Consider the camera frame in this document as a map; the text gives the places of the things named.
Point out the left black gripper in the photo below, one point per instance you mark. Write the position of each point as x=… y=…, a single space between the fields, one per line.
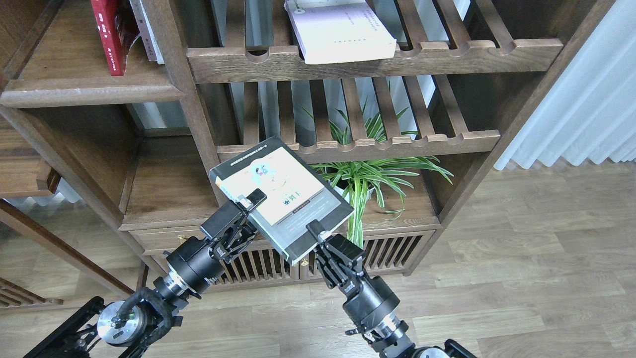
x=193 y=265

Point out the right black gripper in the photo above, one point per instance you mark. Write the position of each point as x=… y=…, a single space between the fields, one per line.
x=370 y=302

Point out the black and green book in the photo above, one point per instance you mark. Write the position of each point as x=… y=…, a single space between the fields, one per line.
x=295 y=196

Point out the red paperback book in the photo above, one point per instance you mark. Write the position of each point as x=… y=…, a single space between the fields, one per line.
x=118 y=29

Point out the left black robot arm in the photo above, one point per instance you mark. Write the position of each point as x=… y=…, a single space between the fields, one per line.
x=148 y=314

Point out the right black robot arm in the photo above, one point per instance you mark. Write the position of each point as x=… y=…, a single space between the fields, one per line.
x=400 y=346

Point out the green spider plant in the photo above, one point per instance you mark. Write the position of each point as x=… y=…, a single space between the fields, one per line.
x=356 y=178

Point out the dark wooden bookshelf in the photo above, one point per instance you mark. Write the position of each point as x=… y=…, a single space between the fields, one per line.
x=137 y=147

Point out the upright white book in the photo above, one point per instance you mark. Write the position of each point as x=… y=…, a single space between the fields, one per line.
x=145 y=30

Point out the white and lilac book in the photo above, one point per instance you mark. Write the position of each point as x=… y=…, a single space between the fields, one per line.
x=339 y=31

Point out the white curtain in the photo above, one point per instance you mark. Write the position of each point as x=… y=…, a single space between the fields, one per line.
x=589 y=114

